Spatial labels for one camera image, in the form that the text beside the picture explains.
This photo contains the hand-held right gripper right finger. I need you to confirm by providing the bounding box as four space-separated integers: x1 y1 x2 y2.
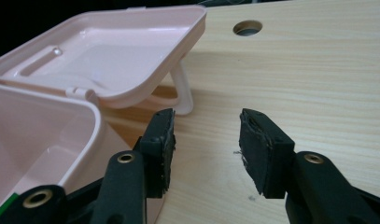
239 108 380 224

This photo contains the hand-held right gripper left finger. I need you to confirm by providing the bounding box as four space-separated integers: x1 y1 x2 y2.
90 108 176 224

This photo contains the pink plastic box with lid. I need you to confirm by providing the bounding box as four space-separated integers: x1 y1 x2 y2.
0 4 208 224

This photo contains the green flat item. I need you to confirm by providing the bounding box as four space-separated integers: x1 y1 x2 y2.
0 192 21 219

